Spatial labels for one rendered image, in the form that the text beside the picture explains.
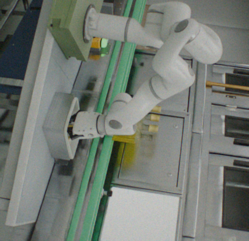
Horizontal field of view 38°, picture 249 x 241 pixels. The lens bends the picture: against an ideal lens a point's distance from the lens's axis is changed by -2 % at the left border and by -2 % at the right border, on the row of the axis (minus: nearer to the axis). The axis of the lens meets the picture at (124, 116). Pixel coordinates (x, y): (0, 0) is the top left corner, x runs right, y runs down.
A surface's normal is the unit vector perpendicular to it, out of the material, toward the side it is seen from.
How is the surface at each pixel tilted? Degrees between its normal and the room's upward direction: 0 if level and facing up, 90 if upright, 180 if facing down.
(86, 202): 90
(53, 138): 90
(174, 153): 90
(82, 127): 106
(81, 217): 90
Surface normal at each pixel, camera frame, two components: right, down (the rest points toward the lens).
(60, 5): -0.07, -0.22
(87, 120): -0.27, -0.61
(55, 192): 0.00, -0.59
